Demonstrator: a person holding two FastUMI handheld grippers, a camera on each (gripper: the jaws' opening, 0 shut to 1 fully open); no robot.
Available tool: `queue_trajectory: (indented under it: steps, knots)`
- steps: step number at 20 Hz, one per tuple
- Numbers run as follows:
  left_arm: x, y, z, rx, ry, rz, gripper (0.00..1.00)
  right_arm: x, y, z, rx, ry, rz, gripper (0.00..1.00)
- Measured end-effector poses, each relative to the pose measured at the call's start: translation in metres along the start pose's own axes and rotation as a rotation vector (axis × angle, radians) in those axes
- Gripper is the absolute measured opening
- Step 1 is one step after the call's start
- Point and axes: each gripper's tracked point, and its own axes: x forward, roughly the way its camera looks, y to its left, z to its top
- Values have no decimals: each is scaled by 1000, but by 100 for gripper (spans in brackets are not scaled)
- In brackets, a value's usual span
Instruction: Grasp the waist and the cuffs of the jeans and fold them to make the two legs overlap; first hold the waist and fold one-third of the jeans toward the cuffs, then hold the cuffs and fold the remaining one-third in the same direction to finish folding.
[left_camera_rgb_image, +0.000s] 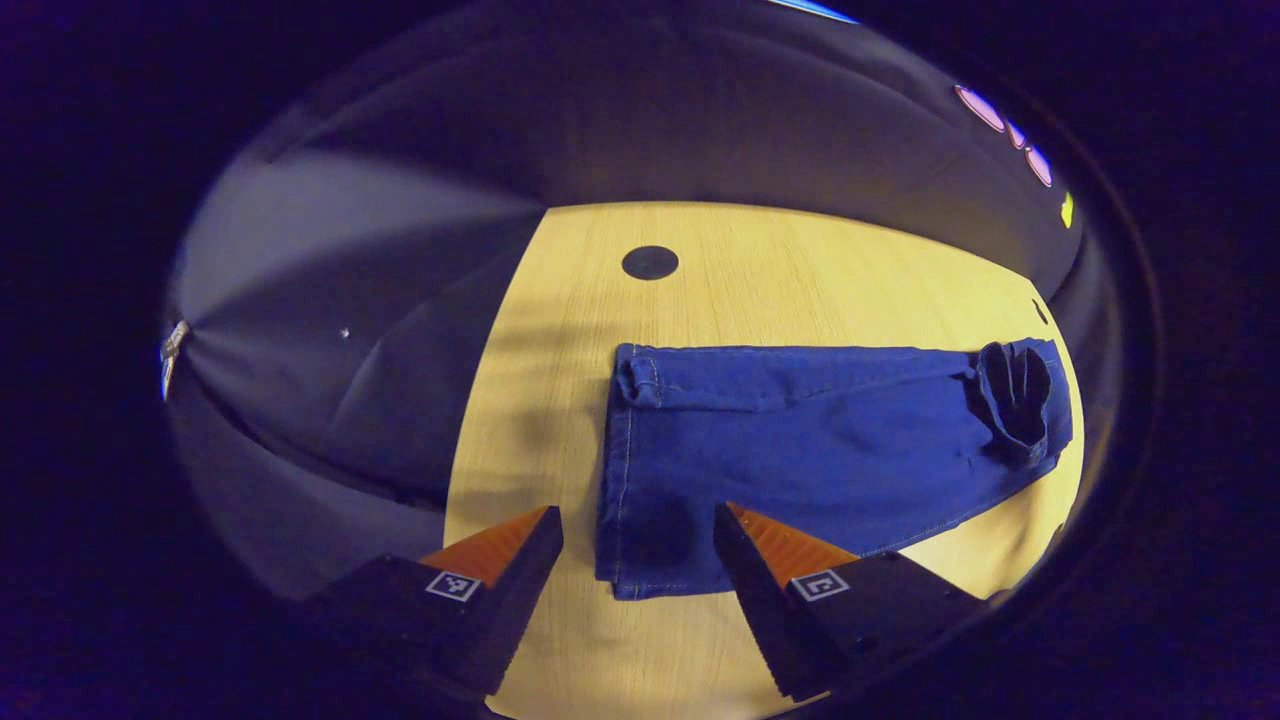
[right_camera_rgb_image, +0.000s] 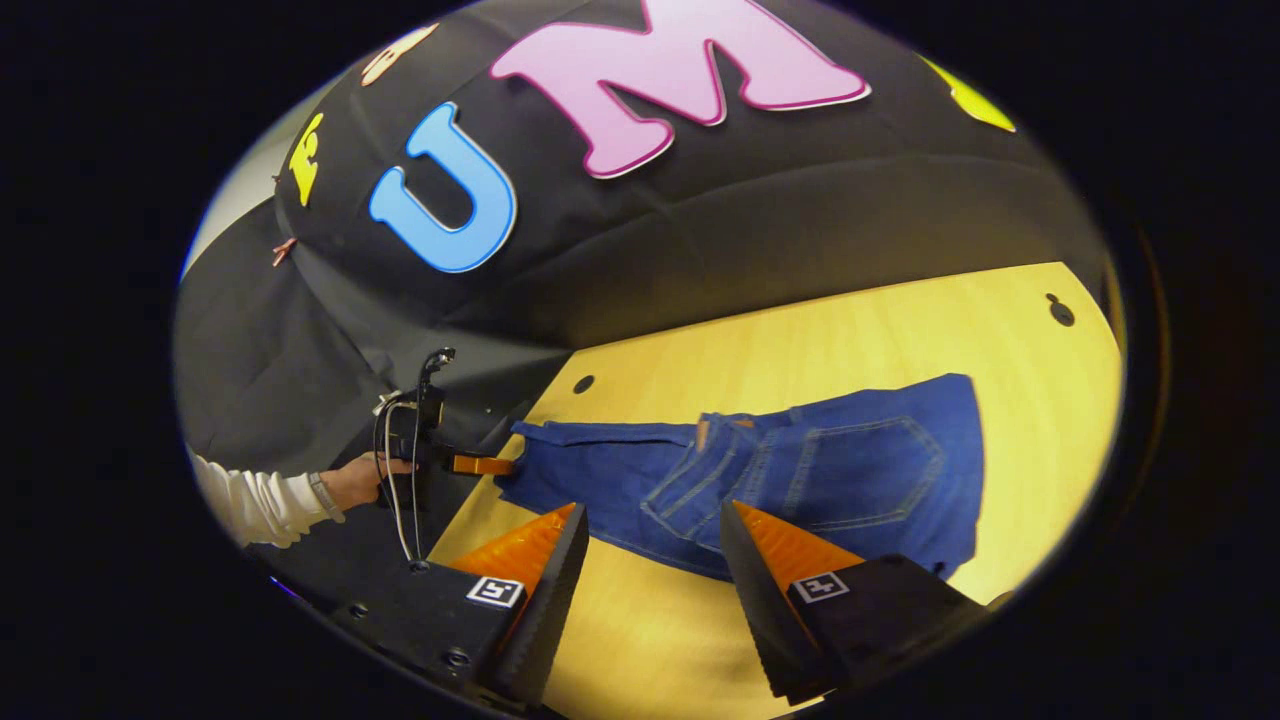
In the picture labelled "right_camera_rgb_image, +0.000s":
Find grey wristband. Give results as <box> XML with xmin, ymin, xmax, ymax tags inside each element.
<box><xmin>308</xmin><ymin>470</ymin><xmax>346</xmax><ymax>524</ymax></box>

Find thin gripper cable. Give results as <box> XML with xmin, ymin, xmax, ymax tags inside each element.
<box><xmin>372</xmin><ymin>385</ymin><xmax>433</xmax><ymax>573</ymax></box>

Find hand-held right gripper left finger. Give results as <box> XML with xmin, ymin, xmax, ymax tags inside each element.
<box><xmin>318</xmin><ymin>502</ymin><xmax>591</xmax><ymax>709</ymax></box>

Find blue denim jeans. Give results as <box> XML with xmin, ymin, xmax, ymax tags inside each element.
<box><xmin>495</xmin><ymin>373</ymin><xmax>986</xmax><ymax>583</ymax></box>

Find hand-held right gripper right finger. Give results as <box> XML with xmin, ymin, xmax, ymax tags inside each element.
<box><xmin>720</xmin><ymin>500</ymin><xmax>989</xmax><ymax>706</ymax></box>

